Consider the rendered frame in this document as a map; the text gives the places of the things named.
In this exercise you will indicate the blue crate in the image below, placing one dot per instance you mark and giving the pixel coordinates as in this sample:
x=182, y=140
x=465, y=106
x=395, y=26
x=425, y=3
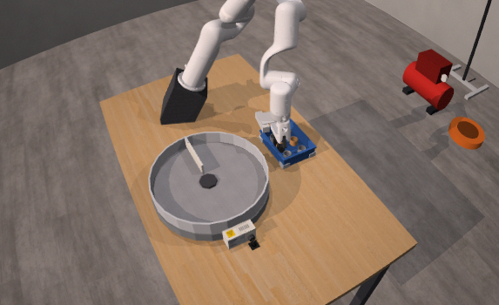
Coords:
x=296, y=157

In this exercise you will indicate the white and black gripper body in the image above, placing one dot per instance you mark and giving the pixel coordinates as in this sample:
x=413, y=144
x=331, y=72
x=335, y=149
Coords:
x=278, y=129

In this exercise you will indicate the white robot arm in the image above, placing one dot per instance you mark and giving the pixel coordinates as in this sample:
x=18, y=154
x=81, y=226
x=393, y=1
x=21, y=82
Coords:
x=235, y=15

